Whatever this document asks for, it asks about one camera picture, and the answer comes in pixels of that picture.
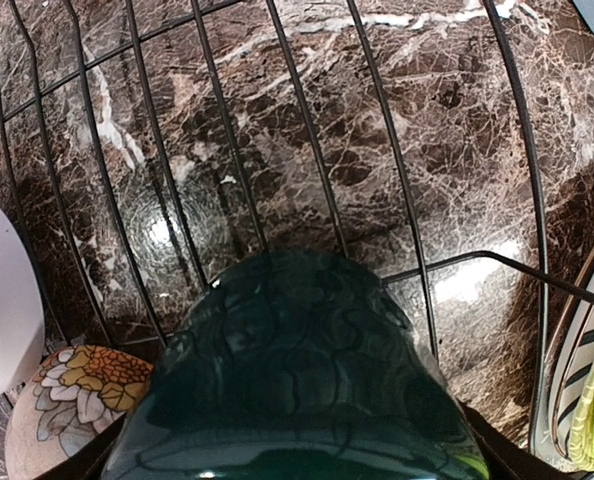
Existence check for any grey deer pattern plate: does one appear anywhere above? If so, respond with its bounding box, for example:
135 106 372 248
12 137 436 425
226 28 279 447
531 260 594 465

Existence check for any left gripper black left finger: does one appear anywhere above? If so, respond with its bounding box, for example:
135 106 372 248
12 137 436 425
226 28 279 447
37 416 126 480

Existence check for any beige ribbed cup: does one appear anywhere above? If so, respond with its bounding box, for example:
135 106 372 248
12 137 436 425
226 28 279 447
5 345 153 479

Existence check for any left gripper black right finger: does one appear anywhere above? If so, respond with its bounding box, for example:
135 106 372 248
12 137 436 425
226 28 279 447
460 402 593 480

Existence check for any white bowl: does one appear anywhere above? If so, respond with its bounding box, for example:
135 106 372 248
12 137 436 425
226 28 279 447
0 209 45 394

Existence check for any blue striped white plate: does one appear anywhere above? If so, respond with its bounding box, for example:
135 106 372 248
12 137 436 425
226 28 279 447
548 300 594 460

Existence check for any woven yellow green plate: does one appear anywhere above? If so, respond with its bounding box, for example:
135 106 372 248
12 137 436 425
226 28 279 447
568 365 594 471

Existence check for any dark green mug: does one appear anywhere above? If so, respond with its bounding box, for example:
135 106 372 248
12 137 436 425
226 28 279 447
102 250 489 479

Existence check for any black wire dish rack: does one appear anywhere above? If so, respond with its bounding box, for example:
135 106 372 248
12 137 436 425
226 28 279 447
0 0 594 466

